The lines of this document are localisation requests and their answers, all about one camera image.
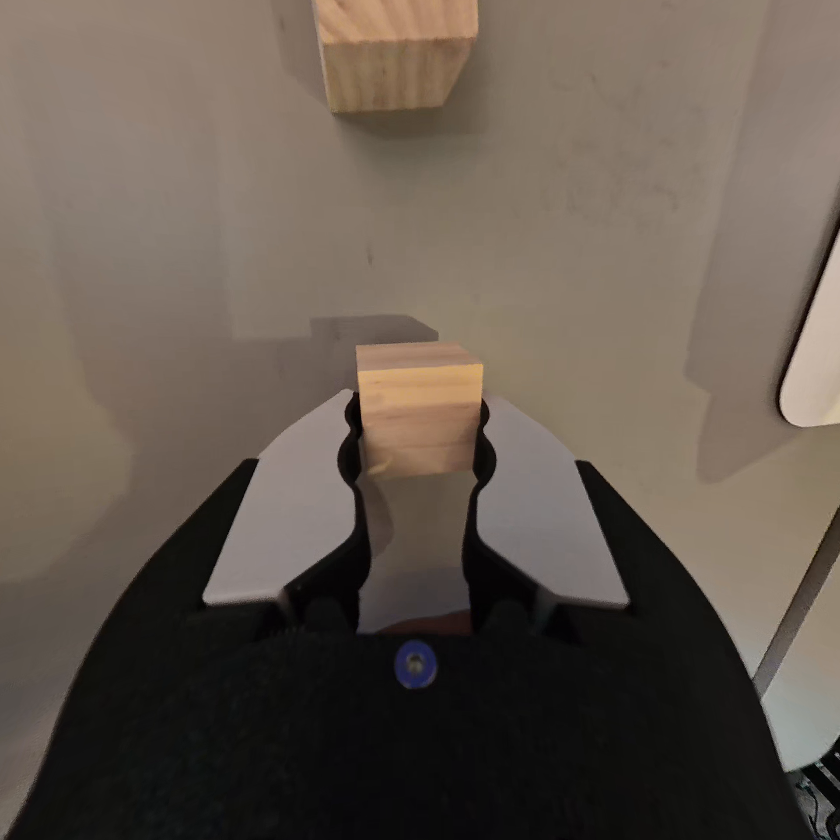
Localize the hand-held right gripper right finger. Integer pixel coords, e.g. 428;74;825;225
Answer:
462;394;632;637

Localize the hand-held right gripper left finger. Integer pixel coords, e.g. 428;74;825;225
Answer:
202;388;372;634

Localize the wooden cube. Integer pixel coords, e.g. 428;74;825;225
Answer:
356;341;484;479
311;0;480;114

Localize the white folding stand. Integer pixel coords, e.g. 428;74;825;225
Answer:
777;226;840;429

